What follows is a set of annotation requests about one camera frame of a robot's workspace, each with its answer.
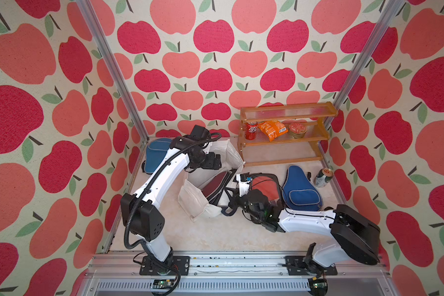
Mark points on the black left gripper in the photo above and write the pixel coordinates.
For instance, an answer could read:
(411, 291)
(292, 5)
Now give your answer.
(211, 164)

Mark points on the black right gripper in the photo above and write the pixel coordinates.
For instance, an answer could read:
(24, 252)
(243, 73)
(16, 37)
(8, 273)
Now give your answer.
(234, 201)

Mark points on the black mesh paddle case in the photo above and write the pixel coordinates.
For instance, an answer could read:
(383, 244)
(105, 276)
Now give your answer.
(264, 193)

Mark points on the maroon paddle case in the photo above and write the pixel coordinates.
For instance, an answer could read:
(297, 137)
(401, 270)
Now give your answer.
(214, 189)

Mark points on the white canvas tote bag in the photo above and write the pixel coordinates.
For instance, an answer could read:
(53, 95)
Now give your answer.
(191, 197)

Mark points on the blue paddle case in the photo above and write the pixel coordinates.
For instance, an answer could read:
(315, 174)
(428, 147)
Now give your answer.
(155, 153)
(298, 192)

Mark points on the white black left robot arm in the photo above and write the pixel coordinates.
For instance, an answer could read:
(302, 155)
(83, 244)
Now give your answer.
(140, 211)

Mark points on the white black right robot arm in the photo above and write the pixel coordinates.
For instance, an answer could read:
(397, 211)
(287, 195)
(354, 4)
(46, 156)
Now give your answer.
(350, 235)

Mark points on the orange snack bag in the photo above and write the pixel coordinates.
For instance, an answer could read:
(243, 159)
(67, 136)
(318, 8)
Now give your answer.
(273, 129)

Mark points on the red soda can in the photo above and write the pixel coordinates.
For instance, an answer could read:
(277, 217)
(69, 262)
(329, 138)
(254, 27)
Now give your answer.
(251, 128)

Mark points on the green label drink can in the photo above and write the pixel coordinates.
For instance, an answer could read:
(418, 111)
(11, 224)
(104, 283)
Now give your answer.
(323, 177)

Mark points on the wooden two-tier shelf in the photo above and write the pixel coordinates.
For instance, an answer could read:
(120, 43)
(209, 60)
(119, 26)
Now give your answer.
(285, 149)

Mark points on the red lidded round tin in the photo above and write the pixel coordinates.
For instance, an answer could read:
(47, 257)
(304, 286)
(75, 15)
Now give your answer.
(297, 130)

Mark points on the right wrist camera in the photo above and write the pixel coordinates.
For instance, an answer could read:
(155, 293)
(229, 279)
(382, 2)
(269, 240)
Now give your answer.
(244, 180)

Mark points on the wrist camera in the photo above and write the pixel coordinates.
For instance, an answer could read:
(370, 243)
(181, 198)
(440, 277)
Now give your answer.
(244, 180)
(200, 133)

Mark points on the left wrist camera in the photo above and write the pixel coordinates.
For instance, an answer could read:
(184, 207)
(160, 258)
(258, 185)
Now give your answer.
(200, 133)

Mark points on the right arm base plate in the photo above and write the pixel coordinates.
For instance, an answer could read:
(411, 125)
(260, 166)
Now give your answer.
(299, 266)

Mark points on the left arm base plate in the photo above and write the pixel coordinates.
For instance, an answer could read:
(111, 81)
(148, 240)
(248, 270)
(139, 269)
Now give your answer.
(154, 267)

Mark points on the aluminium front rail frame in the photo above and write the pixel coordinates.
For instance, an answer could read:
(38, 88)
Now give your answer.
(230, 274)

